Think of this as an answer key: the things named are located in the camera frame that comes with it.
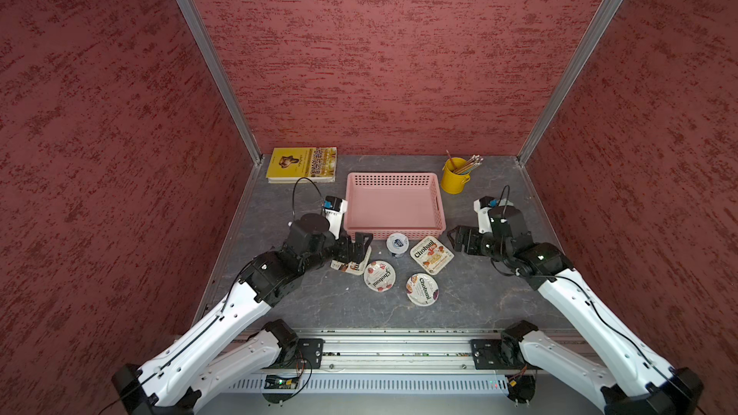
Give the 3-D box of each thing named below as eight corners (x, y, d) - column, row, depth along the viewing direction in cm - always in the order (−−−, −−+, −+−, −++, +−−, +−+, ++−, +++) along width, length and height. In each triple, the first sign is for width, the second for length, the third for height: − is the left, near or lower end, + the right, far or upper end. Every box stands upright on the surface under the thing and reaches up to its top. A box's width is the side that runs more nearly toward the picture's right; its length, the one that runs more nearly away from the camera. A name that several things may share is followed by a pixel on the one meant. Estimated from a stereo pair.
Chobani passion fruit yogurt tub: (407, 309, 83) (408, 303, 79) (405, 279, 89) (406, 273, 85) (437, 309, 83) (441, 304, 79) (434, 279, 89) (436, 273, 85)
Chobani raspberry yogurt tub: (359, 286, 87) (358, 280, 83) (373, 261, 92) (372, 255, 89) (385, 299, 85) (386, 294, 81) (398, 273, 90) (399, 267, 86)
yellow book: (267, 182, 114) (264, 176, 111) (277, 153, 125) (274, 146, 122) (334, 183, 114) (333, 176, 111) (338, 154, 125) (337, 147, 122)
